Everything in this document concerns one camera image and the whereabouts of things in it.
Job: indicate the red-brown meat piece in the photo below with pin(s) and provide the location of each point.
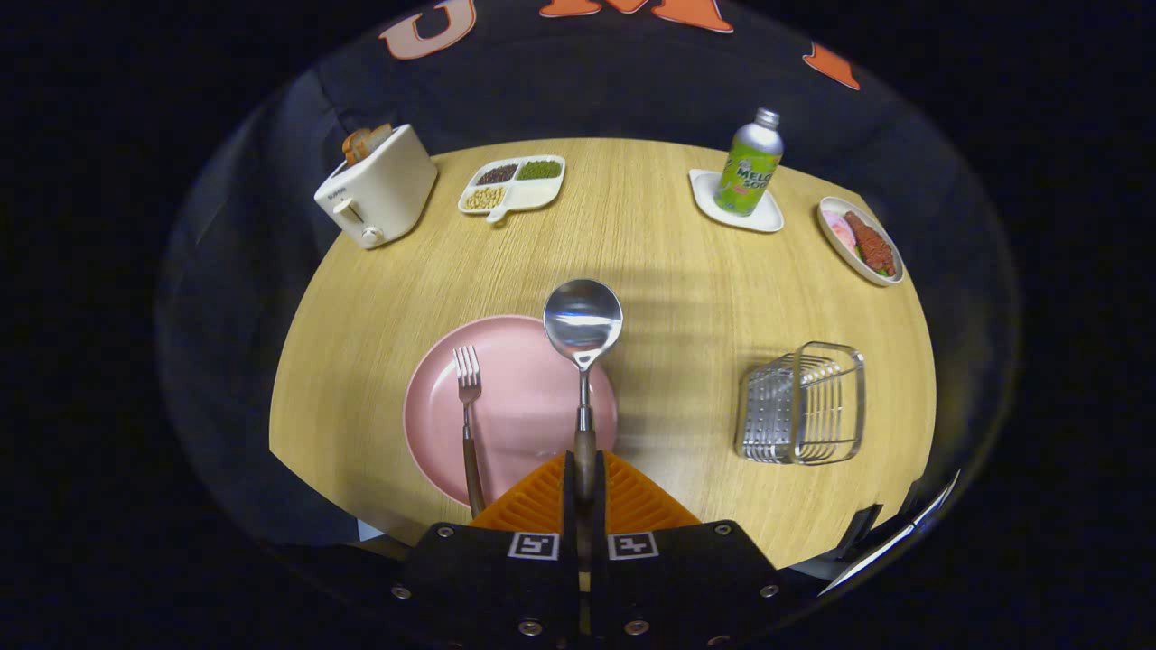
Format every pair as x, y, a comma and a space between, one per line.
874, 248

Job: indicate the white divided dish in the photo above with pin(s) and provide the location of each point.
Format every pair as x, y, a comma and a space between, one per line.
537, 192

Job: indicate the green beans pile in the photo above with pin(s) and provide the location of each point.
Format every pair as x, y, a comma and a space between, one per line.
539, 170

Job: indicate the yellow beans pile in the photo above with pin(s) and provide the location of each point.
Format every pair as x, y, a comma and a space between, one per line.
485, 198

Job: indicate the pink ham slice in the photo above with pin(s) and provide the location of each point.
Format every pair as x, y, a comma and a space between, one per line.
840, 230

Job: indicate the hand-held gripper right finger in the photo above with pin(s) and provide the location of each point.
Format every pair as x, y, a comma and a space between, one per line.
686, 578

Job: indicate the pink round plate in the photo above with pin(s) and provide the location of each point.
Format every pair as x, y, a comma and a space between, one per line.
524, 397

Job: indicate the round white food plate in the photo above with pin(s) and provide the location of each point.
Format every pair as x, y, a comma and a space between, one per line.
844, 253

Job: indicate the white square coaster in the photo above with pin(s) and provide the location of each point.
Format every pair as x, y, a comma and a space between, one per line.
763, 219

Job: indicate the dark brown beans pile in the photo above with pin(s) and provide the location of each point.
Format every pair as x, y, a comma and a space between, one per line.
497, 173

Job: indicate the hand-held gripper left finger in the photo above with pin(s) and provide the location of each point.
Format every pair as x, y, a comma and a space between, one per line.
492, 582

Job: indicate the cream white toaster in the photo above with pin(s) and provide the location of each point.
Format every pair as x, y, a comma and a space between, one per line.
384, 194

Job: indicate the green soda bottle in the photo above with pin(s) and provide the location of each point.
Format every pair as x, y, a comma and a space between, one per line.
748, 171

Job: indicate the brown toast slice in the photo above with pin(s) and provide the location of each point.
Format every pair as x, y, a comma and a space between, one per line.
366, 142

